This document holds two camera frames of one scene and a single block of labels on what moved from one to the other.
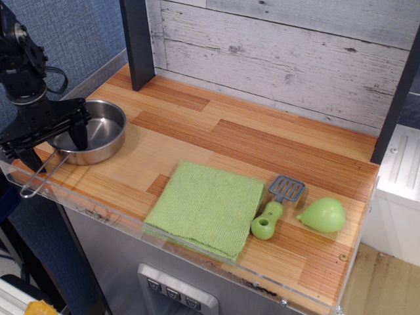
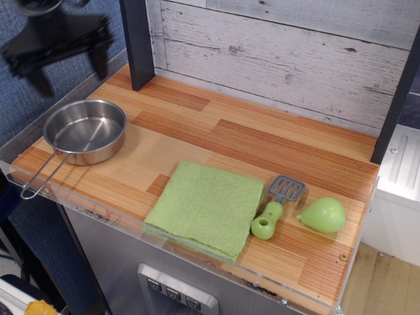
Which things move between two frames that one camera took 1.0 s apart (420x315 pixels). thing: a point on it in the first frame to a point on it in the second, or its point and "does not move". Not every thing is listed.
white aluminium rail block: x=399 y=171 does not move
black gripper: x=39 y=119 to x=52 y=35
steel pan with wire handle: x=105 y=137 does not move
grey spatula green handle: x=283 y=187 does not move
